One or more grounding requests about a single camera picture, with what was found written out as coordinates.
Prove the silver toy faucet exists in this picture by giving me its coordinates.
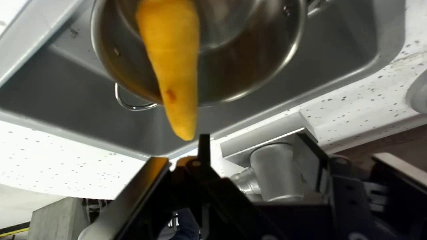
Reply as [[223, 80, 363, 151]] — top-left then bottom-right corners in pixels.
[[219, 111, 331, 204]]

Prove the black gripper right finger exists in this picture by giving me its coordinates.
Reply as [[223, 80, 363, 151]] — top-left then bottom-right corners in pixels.
[[190, 133, 287, 240]]

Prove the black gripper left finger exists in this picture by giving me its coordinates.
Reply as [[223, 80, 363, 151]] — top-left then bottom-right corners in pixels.
[[78, 155, 174, 240]]

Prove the silver toy sink basin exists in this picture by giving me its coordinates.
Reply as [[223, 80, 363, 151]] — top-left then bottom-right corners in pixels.
[[0, 0, 407, 163]]

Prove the orange carrot toy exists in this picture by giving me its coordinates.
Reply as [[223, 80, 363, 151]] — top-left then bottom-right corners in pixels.
[[135, 0, 200, 143]]

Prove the silver metal pot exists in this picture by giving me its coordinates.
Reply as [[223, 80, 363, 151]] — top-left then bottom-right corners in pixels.
[[90, 0, 334, 113]]

